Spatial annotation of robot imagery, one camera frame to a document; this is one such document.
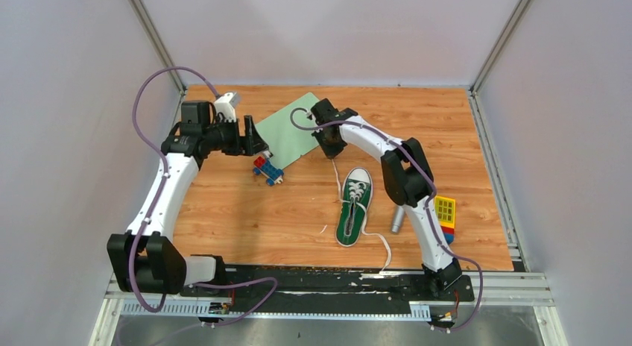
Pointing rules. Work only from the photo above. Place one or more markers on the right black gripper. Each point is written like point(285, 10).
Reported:
point(332, 152)

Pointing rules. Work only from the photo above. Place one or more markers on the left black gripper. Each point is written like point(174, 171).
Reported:
point(250, 144)

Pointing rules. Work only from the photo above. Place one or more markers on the green canvas sneaker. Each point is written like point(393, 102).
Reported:
point(355, 194)

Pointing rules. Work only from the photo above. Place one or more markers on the white shoelace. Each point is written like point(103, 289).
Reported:
point(372, 249)

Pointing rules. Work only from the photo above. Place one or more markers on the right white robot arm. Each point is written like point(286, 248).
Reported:
point(407, 178)

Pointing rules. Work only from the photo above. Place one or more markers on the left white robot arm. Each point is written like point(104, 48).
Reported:
point(144, 258)

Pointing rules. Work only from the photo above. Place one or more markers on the blue red toy car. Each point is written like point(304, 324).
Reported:
point(263, 167)

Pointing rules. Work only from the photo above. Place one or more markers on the light green cutting mat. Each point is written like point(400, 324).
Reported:
point(286, 142)

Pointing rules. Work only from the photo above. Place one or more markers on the silver microphone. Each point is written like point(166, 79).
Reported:
point(397, 220)

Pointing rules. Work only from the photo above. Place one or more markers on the yellow red blue block stack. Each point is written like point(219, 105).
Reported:
point(445, 209)

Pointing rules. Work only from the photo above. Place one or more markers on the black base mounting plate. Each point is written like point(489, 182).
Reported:
point(305, 290)

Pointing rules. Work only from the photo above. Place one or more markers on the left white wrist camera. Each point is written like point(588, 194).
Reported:
point(225, 107)

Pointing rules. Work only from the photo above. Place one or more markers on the aluminium frame rail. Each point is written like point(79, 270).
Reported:
point(491, 288)

